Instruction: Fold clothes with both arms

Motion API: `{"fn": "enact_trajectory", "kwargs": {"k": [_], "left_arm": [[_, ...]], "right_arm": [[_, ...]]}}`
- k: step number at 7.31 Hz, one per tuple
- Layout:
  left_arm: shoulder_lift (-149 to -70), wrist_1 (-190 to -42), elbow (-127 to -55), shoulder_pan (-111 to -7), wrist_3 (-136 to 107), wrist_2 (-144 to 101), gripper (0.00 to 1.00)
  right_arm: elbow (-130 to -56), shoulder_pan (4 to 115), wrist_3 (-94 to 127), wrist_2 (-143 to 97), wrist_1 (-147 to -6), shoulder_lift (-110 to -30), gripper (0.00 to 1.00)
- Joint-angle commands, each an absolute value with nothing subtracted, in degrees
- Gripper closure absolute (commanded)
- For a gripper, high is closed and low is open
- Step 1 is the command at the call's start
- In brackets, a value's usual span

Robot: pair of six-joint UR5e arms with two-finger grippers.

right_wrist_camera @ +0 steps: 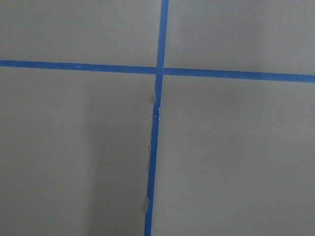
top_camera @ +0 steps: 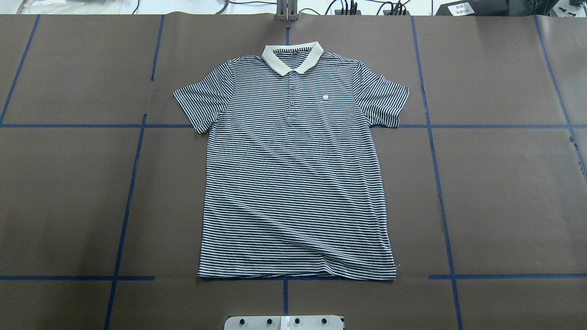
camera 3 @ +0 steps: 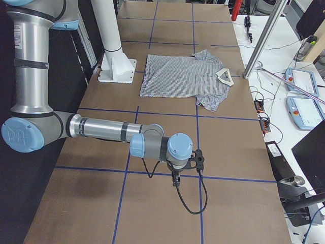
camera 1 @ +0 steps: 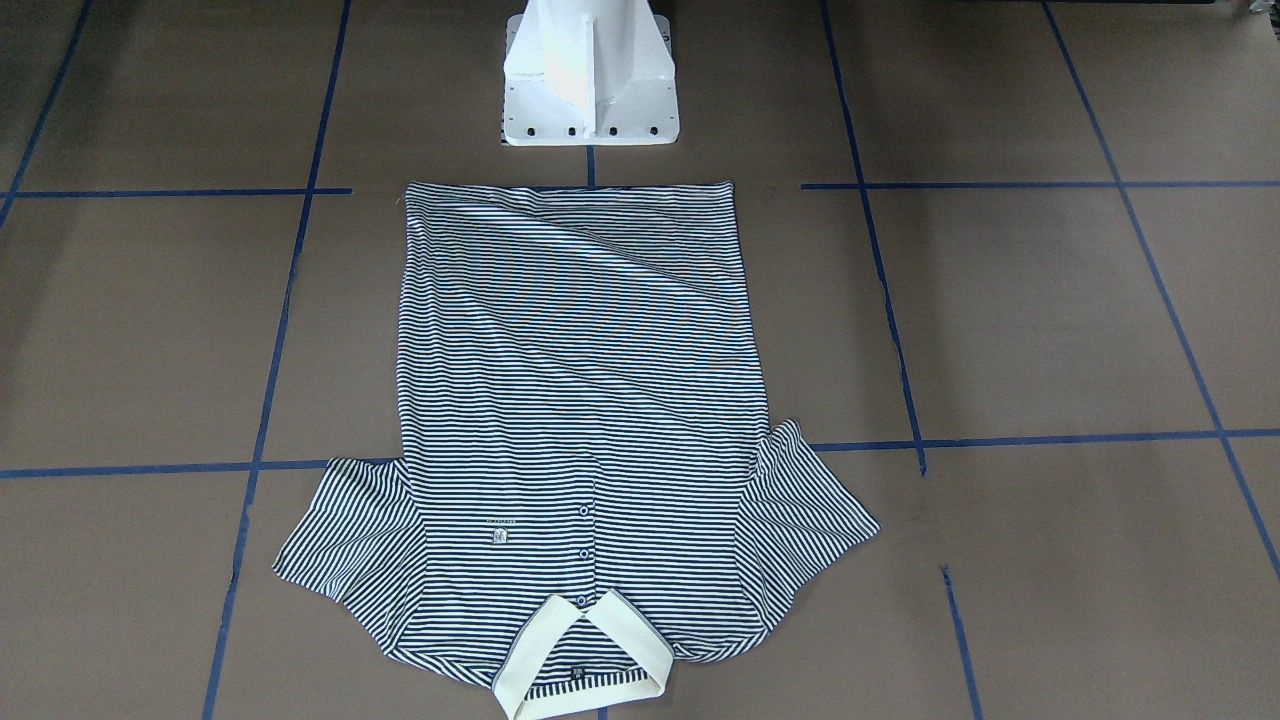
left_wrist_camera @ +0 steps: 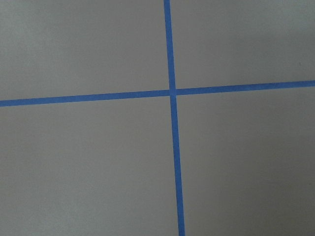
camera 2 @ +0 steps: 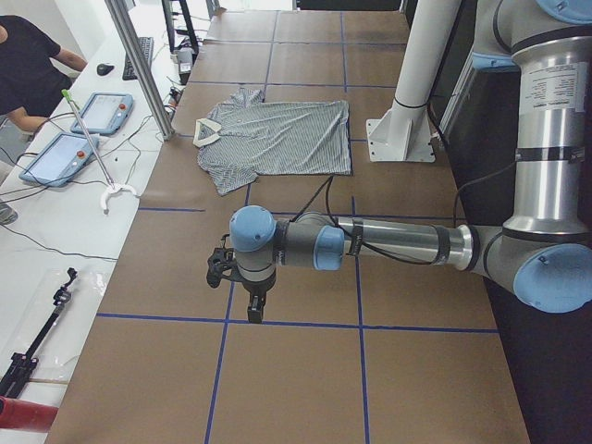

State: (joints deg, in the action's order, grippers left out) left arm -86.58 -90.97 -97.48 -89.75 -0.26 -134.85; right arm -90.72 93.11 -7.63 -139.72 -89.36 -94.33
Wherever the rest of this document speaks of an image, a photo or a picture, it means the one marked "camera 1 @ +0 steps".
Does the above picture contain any navy white striped polo shirt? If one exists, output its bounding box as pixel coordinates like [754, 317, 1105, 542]
[273, 182, 879, 719]

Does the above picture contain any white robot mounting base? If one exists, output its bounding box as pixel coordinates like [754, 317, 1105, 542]
[500, 1, 681, 147]

